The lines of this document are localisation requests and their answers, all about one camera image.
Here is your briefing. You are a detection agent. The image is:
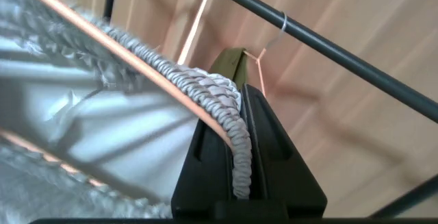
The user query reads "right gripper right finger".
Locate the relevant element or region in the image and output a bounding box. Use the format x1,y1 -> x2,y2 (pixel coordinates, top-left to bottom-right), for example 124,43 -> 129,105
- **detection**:
241,83 -> 329,219

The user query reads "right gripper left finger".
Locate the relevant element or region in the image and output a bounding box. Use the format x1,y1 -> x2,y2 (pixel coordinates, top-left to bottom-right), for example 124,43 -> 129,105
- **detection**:
170,119 -> 237,219

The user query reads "green printed shirt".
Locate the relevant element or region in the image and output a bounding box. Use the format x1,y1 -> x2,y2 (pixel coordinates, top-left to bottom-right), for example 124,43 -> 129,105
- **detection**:
207,47 -> 250,90

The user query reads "black clothes rack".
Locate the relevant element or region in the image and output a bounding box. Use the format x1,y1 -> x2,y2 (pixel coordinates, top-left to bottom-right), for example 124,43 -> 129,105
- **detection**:
102,0 -> 438,219

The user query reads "pale grey garment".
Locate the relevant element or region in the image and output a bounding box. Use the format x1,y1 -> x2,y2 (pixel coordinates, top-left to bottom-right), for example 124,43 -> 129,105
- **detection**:
0,0 -> 254,220

